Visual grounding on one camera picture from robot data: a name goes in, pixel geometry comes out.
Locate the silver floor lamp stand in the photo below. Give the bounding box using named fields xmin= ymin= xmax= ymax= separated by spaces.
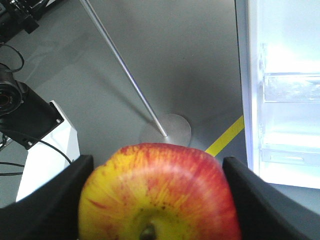
xmin=80 ymin=0 xmax=192 ymax=147

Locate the clear door bin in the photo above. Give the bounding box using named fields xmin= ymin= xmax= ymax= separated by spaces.
xmin=259 ymin=147 xmax=320 ymax=167
xmin=262 ymin=72 xmax=320 ymax=103

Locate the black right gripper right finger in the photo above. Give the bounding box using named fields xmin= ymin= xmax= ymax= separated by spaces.
xmin=222 ymin=157 xmax=320 ymax=240

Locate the clear lower door bin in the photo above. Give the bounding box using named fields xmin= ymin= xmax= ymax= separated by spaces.
xmin=259 ymin=147 xmax=320 ymax=167

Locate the fridge door white interior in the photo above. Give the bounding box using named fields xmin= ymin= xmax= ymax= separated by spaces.
xmin=235 ymin=0 xmax=320 ymax=189

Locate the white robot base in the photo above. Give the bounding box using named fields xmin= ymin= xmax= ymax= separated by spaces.
xmin=16 ymin=100 xmax=80 ymax=202

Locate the clear upper door bin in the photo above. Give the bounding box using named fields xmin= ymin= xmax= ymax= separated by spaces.
xmin=262 ymin=72 xmax=320 ymax=103

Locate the red yellow apple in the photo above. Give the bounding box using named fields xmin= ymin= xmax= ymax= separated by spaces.
xmin=78 ymin=143 xmax=243 ymax=240

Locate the black cable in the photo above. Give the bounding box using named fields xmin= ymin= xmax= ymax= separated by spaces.
xmin=0 ymin=128 xmax=73 ymax=177

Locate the black camera on mount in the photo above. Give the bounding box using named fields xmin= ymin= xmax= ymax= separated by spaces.
xmin=0 ymin=64 xmax=64 ymax=150

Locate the yellow floor tape line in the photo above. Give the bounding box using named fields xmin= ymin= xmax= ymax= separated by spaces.
xmin=205 ymin=115 xmax=245 ymax=157

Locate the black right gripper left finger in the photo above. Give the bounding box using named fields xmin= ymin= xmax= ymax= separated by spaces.
xmin=0 ymin=155 xmax=94 ymax=240

